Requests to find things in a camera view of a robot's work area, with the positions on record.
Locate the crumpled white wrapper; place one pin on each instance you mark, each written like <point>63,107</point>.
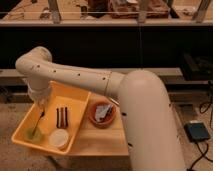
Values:
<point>102,111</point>

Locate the blue foot pedal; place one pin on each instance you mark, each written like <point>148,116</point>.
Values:
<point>196,132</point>

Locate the yellow plastic tray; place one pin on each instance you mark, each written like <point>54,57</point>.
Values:
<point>74,99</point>

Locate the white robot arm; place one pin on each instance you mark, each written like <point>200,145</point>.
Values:
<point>148,119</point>

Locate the terracotta bowl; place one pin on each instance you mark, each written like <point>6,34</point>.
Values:
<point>107,121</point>

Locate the white round lid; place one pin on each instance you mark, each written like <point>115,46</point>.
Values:
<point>59,138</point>

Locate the green plastic cup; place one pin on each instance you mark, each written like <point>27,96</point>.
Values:
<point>34,139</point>

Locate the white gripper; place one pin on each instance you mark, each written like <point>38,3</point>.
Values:
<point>39,97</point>

